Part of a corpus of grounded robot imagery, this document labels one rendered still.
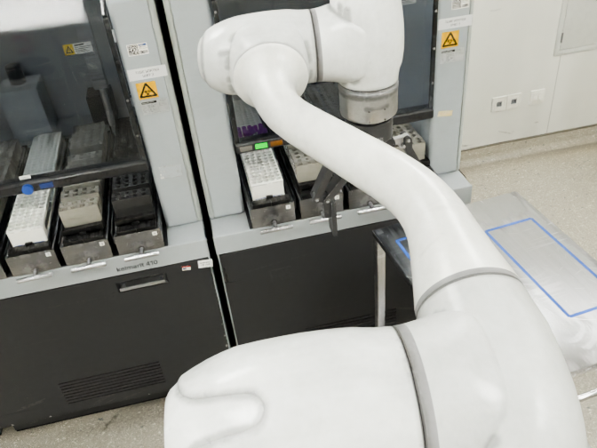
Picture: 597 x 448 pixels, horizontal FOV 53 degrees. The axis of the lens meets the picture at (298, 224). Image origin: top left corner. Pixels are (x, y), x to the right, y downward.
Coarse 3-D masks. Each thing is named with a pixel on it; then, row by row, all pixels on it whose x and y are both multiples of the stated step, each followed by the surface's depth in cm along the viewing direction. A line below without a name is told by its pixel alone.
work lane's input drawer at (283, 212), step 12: (240, 156) 204; (240, 168) 200; (288, 192) 186; (252, 204) 180; (264, 204) 181; (276, 204) 182; (288, 204) 182; (252, 216) 181; (264, 216) 182; (276, 216) 183; (288, 216) 184; (276, 228) 181; (288, 228) 182
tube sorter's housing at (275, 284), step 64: (192, 0) 151; (448, 0) 165; (192, 64) 160; (448, 64) 176; (192, 128) 171; (448, 128) 189; (256, 256) 191; (320, 256) 196; (256, 320) 207; (320, 320) 213
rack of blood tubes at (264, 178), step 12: (252, 156) 194; (264, 156) 193; (252, 168) 188; (264, 168) 188; (276, 168) 187; (252, 180) 184; (264, 180) 183; (276, 180) 181; (252, 192) 181; (264, 192) 182; (276, 192) 183
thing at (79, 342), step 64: (128, 0) 148; (128, 64) 156; (192, 192) 183; (128, 256) 180; (192, 256) 185; (0, 320) 183; (64, 320) 189; (128, 320) 194; (192, 320) 200; (0, 384) 198; (64, 384) 204; (128, 384) 211
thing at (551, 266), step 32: (512, 192) 174; (480, 224) 163; (512, 224) 162; (544, 224) 161; (384, 256) 169; (512, 256) 152; (544, 256) 151; (576, 256) 150; (384, 288) 176; (544, 288) 142; (576, 288) 141; (384, 320) 184; (576, 320) 133; (576, 352) 126
